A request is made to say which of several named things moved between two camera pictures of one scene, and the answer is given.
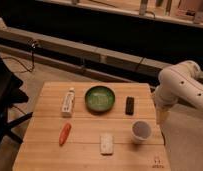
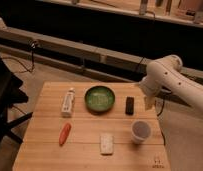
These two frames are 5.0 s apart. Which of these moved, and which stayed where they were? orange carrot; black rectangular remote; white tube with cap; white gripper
Moved: white gripper
Stayed: white tube with cap; orange carrot; black rectangular remote
